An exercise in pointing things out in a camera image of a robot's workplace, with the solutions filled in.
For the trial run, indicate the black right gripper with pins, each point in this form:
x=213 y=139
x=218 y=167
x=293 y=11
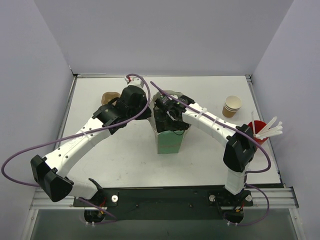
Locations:
x=168 y=124

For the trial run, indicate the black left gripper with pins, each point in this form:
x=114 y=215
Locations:
x=144 y=113

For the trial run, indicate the green paper takeout bag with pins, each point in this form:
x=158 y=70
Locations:
x=169 y=134

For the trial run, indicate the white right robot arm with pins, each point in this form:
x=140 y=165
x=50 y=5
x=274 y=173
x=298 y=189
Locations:
x=238 y=149

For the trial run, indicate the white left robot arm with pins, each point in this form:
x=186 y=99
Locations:
x=51 y=171

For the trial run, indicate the brown pulp cup carrier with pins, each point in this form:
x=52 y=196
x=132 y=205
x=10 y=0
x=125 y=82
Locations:
x=108 y=96

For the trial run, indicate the stack of brown paper cups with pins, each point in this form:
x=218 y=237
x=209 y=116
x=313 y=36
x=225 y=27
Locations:
x=231 y=106

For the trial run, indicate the red cylindrical straw holder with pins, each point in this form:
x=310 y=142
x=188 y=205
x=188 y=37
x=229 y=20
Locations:
x=258 y=126

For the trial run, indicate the white wrapped straws bundle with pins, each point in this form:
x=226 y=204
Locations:
x=269 y=130

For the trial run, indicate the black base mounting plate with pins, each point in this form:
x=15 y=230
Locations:
x=171 y=203

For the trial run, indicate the aluminium front rail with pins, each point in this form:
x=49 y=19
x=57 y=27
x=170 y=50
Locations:
x=279 y=198

